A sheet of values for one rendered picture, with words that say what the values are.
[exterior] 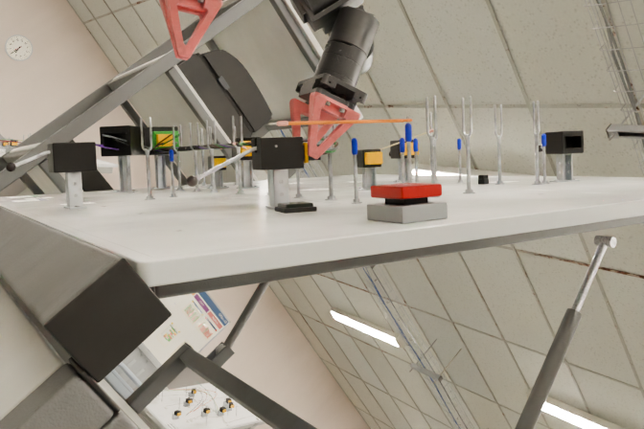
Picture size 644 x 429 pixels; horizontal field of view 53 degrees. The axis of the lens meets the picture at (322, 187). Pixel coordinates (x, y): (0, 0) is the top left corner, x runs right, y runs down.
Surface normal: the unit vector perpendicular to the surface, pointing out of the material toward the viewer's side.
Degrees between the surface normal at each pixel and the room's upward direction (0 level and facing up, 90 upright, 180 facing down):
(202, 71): 90
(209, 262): 90
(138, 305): 90
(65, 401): 90
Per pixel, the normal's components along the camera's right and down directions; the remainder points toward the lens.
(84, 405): 0.53, 0.02
